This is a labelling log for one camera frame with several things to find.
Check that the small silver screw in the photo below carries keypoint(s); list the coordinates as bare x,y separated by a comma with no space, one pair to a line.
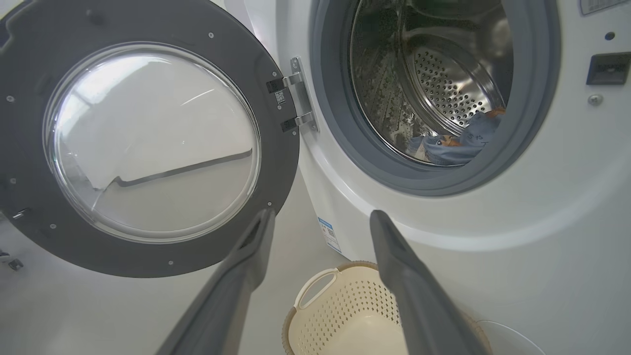
595,99

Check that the metal door hinge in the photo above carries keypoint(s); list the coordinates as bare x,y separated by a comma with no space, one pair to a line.
300,93

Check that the grey warning sticker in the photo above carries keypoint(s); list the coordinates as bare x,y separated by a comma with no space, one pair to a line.
604,5

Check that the round filter cover panel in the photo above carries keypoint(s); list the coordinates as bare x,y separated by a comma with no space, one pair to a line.
512,340

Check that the blue garment with handwritten mark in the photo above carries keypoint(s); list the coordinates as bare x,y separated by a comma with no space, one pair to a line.
480,135

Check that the white front-load washing machine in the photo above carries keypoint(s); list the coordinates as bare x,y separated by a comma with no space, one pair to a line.
542,222

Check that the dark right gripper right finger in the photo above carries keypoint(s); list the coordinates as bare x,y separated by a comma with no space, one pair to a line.
419,305

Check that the cream laundry basket brown rim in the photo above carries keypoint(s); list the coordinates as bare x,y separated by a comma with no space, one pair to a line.
345,305

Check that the blue energy label sticker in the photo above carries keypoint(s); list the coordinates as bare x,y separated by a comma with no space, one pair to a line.
329,235

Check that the round black glass washer door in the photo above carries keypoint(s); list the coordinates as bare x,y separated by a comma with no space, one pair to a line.
29,148

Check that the stainless steel washing machine drum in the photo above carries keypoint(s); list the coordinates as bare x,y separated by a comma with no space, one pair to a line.
443,74

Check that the black door latch socket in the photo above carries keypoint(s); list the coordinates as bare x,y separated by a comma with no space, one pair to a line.
609,69

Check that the blue fox print garment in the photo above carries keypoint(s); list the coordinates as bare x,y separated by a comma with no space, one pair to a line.
438,153

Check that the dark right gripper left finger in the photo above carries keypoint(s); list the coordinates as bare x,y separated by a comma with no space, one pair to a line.
231,296

